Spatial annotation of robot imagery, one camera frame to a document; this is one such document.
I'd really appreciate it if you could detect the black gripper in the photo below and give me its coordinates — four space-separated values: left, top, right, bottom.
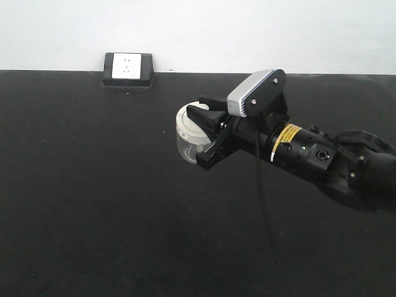
186 93 290 170

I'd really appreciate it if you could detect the glass jar with cream lid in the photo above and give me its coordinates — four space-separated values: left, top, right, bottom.
176 101 211 165

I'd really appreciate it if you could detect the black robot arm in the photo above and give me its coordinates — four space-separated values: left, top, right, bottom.
186 95 395 213

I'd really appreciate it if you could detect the black white power socket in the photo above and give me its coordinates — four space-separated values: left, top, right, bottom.
103 53 154 88

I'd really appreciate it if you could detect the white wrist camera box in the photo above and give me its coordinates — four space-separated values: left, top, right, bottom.
226 69 286 118

